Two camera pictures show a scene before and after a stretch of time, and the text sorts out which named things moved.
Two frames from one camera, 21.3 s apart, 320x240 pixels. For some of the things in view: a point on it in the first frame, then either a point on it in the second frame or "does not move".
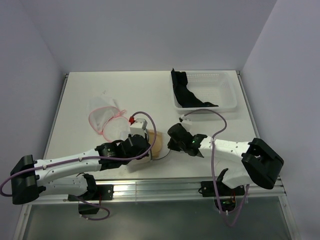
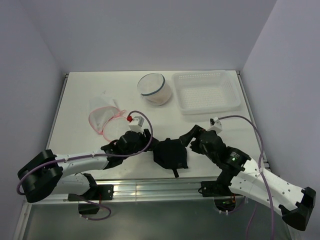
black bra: x=182 y=93 to x=171 y=154
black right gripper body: x=177 y=146 to x=197 y=146
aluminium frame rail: x=162 y=189 does not move
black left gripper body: x=143 y=151 does not move
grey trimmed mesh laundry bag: x=140 y=165 to x=154 y=89
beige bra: x=156 y=149 to x=160 y=96
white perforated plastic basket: x=215 y=87 does not move
